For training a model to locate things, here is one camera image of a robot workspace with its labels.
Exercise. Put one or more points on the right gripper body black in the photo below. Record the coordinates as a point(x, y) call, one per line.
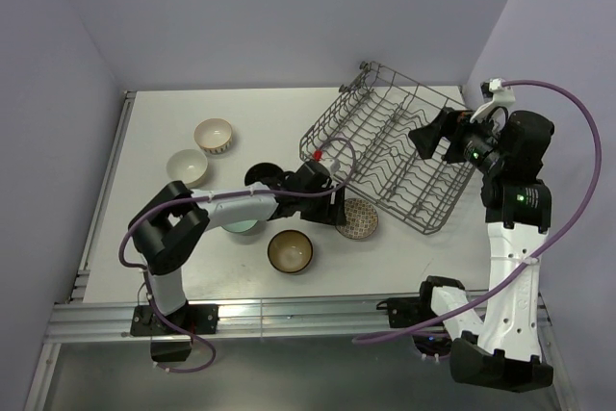
point(473, 141)

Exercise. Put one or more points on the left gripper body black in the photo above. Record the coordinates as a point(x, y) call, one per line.
point(318, 208)

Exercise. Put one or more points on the red patterned bowl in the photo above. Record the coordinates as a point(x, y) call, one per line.
point(361, 219)

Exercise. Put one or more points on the light green bowl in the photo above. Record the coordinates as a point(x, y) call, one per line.
point(240, 227)

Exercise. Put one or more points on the white bowl striped outside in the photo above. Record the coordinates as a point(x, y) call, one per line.
point(213, 136)

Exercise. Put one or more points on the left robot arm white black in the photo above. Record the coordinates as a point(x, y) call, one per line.
point(166, 231)

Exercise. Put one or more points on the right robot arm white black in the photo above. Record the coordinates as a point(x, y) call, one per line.
point(500, 349)

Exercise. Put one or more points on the brown beige bowl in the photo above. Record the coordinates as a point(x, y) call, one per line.
point(290, 251)

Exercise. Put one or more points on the black glossy bowl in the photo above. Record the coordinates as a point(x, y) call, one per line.
point(267, 175)

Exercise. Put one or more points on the plain white bowl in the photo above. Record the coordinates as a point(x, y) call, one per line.
point(189, 166)

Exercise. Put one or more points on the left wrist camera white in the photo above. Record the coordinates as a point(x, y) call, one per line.
point(330, 164)

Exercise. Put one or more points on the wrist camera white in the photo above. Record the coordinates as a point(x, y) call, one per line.
point(330, 164)
point(495, 94)

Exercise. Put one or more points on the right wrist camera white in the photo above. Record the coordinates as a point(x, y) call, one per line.
point(495, 94)

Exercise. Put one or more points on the grey wire dish rack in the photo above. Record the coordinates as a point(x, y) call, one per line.
point(366, 128)

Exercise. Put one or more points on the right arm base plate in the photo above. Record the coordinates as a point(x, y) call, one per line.
point(405, 311)

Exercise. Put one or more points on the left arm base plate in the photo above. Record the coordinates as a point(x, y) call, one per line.
point(197, 319)

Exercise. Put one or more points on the aluminium rail frame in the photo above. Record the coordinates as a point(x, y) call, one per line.
point(80, 323)

